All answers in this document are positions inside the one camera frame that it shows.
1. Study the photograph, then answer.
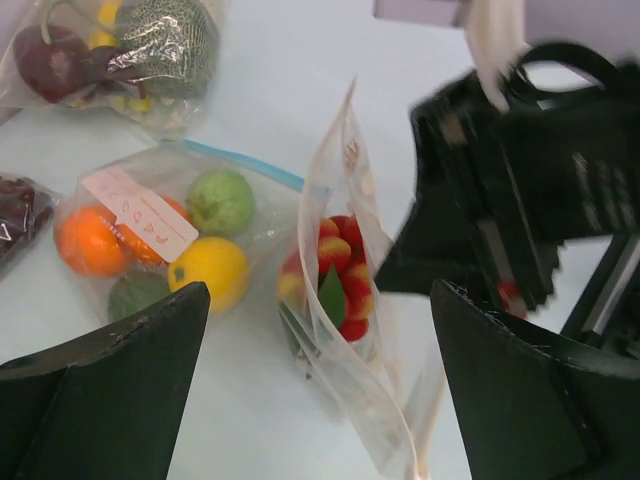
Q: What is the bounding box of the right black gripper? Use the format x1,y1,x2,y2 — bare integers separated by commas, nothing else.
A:
375,74,639,310

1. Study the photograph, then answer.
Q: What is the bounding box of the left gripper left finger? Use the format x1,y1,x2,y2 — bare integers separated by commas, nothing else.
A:
1,282,210,479

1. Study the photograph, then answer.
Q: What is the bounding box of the blue zip citrus bag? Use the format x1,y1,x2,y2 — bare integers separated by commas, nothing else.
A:
54,141,304,324

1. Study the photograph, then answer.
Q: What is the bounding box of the clear bag with melon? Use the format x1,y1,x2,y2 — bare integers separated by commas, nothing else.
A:
1,1,226,138

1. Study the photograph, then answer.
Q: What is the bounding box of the red zip fruit bag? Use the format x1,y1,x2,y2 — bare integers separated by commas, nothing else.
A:
1,172,61,279

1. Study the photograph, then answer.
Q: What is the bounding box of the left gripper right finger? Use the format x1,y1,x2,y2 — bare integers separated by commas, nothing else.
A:
430,280,639,480

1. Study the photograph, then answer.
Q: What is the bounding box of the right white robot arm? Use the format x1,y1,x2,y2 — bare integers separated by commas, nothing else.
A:
376,73,639,347

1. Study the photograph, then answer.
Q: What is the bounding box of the polka dot strawberry bag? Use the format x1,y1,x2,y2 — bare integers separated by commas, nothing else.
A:
276,97,445,479

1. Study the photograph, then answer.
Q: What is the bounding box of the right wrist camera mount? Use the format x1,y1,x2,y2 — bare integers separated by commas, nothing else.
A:
452,0,526,112

